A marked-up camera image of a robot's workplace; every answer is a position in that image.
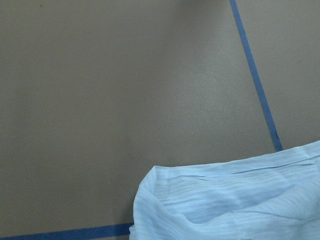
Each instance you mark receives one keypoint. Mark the light blue button-up shirt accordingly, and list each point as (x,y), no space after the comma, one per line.
(269,197)

